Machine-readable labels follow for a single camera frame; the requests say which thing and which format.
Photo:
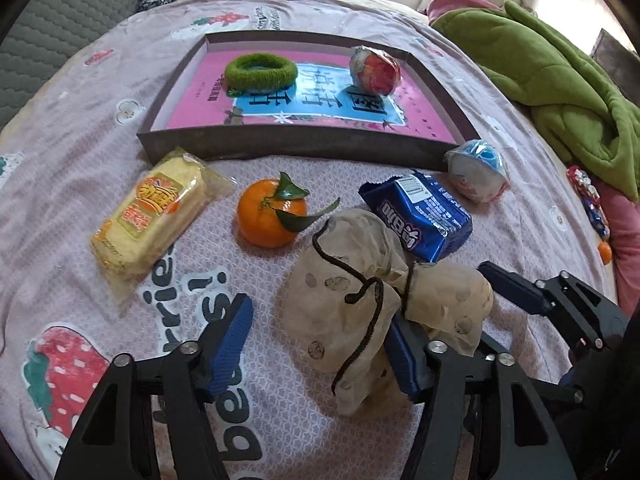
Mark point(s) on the small orange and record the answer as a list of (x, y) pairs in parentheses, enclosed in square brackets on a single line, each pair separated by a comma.
[(605, 253)]

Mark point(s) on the dark board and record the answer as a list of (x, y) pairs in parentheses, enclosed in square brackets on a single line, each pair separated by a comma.
[(617, 52)]

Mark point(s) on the green fuzzy hair scrunchie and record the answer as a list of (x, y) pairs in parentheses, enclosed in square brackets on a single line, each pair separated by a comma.
[(235, 75)]

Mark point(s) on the red toy egg in wrapper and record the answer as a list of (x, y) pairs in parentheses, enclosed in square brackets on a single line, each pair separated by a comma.
[(377, 72)]

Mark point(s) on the green quilted blanket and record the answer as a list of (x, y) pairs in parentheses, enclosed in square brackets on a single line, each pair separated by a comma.
[(550, 85)]

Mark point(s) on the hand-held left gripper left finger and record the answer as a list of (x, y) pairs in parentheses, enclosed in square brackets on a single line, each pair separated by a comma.
[(232, 340)]

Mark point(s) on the mandarin with leaves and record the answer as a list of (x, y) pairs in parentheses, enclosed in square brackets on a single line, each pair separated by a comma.
[(265, 220)]

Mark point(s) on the pink cloth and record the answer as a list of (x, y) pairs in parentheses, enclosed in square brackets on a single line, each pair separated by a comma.
[(625, 240)]

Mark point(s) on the yellow cake packet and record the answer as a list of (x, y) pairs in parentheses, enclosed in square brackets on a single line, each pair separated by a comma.
[(150, 215)]

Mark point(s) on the shallow brown cardboard box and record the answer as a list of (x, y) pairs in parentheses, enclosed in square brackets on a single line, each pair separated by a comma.
[(300, 147)]

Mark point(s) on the blue candy packet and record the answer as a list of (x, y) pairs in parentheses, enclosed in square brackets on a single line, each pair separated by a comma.
[(598, 222)]

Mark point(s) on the red and white candy packet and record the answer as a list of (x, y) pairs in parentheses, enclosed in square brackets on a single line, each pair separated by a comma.
[(582, 185)]

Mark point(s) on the blue cookie packet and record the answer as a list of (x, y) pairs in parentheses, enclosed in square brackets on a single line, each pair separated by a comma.
[(425, 217)]

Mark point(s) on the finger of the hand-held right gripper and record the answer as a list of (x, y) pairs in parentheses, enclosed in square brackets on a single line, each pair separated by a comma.
[(510, 285), (555, 392)]

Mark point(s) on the pink pillow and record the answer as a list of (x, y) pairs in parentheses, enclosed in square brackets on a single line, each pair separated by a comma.
[(450, 5)]

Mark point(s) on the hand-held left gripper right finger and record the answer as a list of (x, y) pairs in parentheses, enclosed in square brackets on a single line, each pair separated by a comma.
[(406, 362)]

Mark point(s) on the blue and white toy egg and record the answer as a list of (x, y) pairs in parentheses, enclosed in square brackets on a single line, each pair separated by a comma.
[(475, 170)]

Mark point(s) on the strawberry printed blanket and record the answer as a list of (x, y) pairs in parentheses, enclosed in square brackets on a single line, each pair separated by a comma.
[(75, 170)]

